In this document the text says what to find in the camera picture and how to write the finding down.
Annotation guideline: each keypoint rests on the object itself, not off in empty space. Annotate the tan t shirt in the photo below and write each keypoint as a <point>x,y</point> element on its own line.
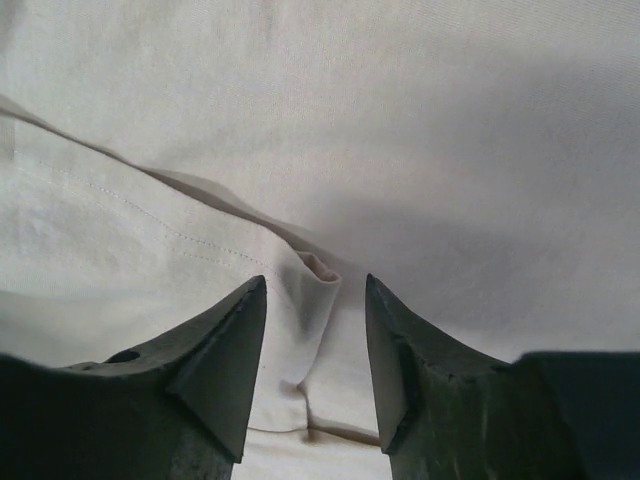
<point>481,158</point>

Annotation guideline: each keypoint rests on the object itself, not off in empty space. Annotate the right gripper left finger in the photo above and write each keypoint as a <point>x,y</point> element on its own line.
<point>174,407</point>

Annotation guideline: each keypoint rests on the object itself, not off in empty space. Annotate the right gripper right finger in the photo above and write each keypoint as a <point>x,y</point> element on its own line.
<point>447,411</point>

